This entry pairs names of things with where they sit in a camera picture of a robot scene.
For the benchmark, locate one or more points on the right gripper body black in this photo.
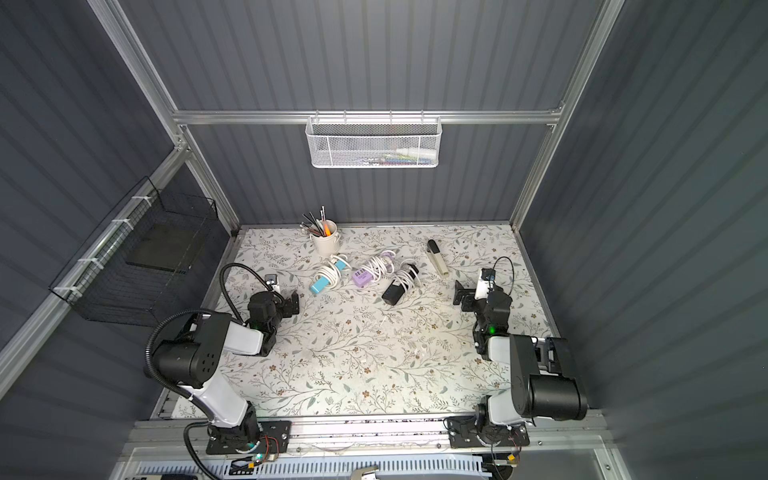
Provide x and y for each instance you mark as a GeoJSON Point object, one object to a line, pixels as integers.
{"type": "Point", "coordinates": [468, 300]}

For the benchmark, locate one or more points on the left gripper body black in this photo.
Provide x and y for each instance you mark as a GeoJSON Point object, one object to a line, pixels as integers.
{"type": "Point", "coordinates": [289, 303]}

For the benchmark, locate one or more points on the teal power strip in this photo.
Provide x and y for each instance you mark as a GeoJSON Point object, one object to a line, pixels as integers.
{"type": "Point", "coordinates": [329, 274]}

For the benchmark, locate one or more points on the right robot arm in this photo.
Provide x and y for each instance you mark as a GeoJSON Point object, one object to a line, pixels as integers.
{"type": "Point", "coordinates": [544, 381]}

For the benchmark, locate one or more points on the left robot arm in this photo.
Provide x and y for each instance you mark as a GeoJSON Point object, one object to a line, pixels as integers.
{"type": "Point", "coordinates": [184, 351]}

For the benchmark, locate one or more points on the purple power strip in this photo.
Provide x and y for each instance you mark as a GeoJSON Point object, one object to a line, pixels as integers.
{"type": "Point", "coordinates": [361, 278]}

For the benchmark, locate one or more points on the black power strip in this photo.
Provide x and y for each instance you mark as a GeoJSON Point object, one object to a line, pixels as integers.
{"type": "Point", "coordinates": [394, 293]}

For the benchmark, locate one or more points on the cream pen cup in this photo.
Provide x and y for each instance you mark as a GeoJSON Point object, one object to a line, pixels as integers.
{"type": "Point", "coordinates": [327, 246]}

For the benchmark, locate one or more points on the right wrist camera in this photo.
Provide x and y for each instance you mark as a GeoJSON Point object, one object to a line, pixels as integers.
{"type": "Point", "coordinates": [485, 283]}

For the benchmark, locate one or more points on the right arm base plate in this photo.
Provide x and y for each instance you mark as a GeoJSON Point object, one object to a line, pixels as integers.
{"type": "Point", "coordinates": [464, 433]}

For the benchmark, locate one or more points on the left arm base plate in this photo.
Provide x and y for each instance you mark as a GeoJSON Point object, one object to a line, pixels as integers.
{"type": "Point", "coordinates": [270, 437]}

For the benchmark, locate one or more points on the black wire wall basket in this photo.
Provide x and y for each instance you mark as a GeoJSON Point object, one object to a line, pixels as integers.
{"type": "Point", "coordinates": [146, 265]}

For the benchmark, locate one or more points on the white wire wall basket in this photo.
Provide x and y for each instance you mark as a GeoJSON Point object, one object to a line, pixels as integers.
{"type": "Point", "coordinates": [335, 145]}

